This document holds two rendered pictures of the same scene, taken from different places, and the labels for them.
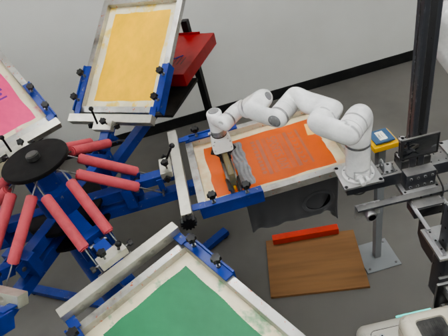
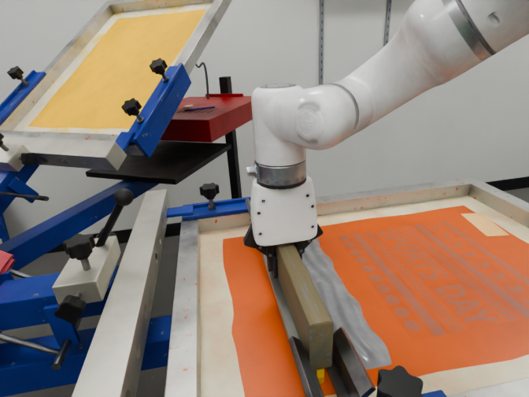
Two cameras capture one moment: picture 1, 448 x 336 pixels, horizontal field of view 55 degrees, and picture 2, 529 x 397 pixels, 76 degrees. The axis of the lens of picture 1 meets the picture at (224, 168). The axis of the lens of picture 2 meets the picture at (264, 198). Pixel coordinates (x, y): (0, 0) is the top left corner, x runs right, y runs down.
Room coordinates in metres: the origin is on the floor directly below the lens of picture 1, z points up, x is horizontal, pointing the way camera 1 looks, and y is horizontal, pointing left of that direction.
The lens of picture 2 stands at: (1.24, 0.07, 1.35)
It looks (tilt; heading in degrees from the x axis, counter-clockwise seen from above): 24 degrees down; 353
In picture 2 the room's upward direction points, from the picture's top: 4 degrees counter-clockwise
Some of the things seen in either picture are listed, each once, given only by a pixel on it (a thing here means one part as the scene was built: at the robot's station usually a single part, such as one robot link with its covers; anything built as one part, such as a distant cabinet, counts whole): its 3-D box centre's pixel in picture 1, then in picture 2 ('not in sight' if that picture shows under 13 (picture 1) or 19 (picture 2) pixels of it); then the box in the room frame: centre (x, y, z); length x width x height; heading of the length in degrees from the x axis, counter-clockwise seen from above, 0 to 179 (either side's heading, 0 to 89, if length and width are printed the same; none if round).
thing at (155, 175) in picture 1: (157, 177); (61, 296); (1.70, 0.34, 1.02); 0.17 x 0.06 x 0.05; 92
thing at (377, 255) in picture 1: (378, 204); not in sight; (1.61, -0.79, 0.48); 0.22 x 0.22 x 0.96; 2
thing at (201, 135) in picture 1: (211, 136); (246, 213); (1.99, 0.02, 0.98); 0.30 x 0.05 x 0.07; 92
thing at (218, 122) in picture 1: (221, 122); (298, 126); (1.68, -0.04, 1.25); 0.15 x 0.10 x 0.11; 46
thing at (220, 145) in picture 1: (221, 141); (282, 205); (1.71, -0.02, 1.12); 0.10 x 0.08 x 0.11; 92
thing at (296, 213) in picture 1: (291, 201); not in sight; (1.53, -0.29, 0.77); 0.46 x 0.09 x 0.36; 92
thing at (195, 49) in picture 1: (172, 59); (197, 115); (2.93, 0.15, 1.06); 0.61 x 0.46 x 0.12; 152
